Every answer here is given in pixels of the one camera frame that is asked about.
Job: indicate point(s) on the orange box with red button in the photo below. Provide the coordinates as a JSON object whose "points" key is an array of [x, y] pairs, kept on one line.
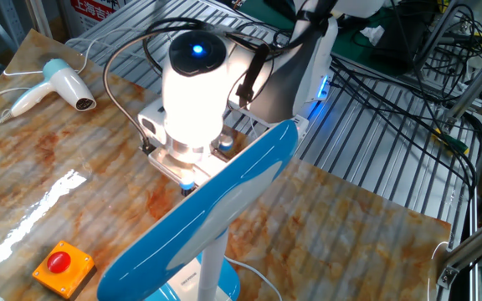
{"points": [[75, 271]]}

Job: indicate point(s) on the aluminium frame bar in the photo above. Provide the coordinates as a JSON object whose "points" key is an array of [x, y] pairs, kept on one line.
{"points": [[475, 83], [475, 242]]}

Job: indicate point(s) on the blue and white desk lamp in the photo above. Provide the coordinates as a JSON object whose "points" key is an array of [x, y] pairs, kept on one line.
{"points": [[207, 213]]}

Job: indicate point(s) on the crumpled white tissue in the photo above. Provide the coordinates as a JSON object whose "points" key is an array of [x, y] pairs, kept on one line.
{"points": [[372, 35]]}

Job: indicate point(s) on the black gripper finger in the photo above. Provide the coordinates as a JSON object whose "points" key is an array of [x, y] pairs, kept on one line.
{"points": [[184, 192], [190, 191]]}

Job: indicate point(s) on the cardboard box with red print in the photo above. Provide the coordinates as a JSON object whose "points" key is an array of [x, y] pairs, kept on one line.
{"points": [[94, 12]]}

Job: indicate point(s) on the white power strip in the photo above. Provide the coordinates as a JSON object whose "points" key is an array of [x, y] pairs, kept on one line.
{"points": [[299, 125]]}

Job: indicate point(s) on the green table mat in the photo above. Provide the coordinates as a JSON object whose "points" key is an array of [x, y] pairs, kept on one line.
{"points": [[350, 54]]}

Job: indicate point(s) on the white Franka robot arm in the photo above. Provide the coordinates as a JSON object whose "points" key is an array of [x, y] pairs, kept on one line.
{"points": [[195, 104]]}

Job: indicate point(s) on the white and teal hair dryer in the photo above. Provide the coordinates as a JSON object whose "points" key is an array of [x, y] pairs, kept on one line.
{"points": [[67, 85]]}

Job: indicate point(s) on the black electronics box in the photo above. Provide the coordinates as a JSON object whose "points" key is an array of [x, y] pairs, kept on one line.
{"points": [[400, 42]]}

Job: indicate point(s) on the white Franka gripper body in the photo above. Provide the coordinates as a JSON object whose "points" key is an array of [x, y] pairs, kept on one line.
{"points": [[153, 125]]}

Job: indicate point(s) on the orange marble pattern mat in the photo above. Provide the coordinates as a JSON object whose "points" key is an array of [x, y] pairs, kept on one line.
{"points": [[329, 234]]}

